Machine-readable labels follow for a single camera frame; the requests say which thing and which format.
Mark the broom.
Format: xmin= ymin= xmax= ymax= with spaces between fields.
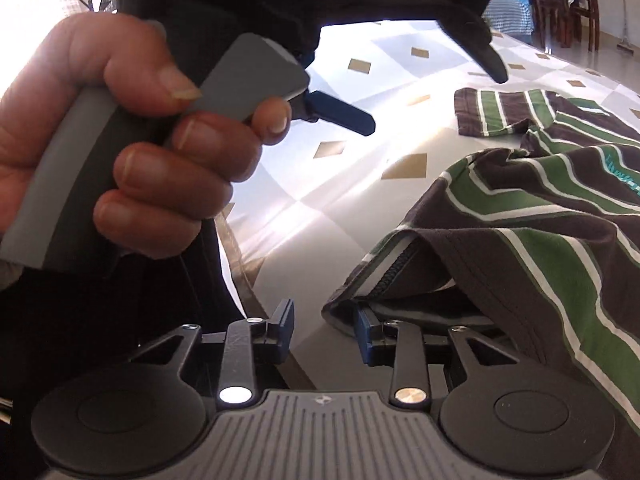
xmin=616 ymin=0 xmax=637 ymax=55

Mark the green brown striped t-shirt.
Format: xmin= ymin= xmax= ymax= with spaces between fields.
xmin=320 ymin=87 xmax=640 ymax=436

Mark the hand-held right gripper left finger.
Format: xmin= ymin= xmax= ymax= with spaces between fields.
xmin=127 ymin=299 xmax=296 ymax=407

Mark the blue striped cloth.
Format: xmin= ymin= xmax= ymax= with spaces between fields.
xmin=487 ymin=0 xmax=535 ymax=45

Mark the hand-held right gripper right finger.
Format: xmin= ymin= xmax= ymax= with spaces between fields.
xmin=352 ymin=305 xmax=523 ymax=408

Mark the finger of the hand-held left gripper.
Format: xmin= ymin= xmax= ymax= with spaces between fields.
xmin=435 ymin=0 xmax=509 ymax=85
xmin=299 ymin=89 xmax=377 ymax=137

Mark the person's left hand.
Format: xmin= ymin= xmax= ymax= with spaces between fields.
xmin=0 ymin=12 xmax=293 ymax=261

